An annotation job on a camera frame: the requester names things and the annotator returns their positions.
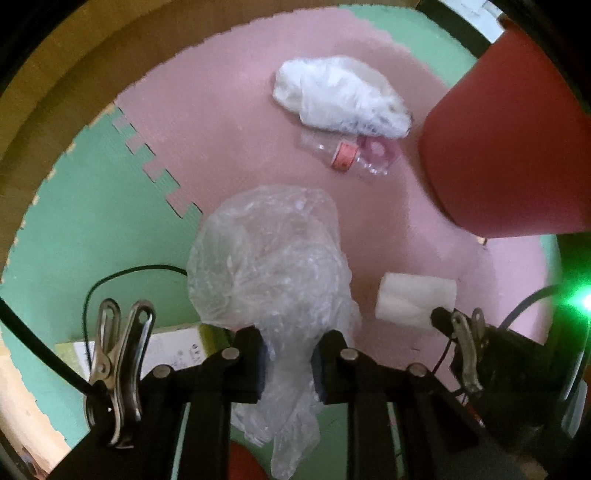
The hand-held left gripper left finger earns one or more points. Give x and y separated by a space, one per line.
256 364

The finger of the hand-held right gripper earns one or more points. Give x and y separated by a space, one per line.
442 321

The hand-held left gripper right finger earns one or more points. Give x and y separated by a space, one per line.
318 374

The white tissue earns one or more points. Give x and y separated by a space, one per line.
411 300

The green and white box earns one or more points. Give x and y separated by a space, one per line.
171 350

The clear plastic bag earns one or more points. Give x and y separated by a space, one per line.
263 258

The red bin with green rim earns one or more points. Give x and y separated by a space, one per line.
508 138

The white plastic bag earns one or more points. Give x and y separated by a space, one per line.
332 97

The metal spring clip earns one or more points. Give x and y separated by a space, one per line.
120 369
466 350

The red foam mat inlay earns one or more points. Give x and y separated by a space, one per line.
247 461

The clear bottle with orange label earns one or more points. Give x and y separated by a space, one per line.
341 154

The pink foam mat tile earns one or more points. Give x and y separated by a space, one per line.
231 115

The wooden wardrobe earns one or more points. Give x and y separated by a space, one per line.
69 92

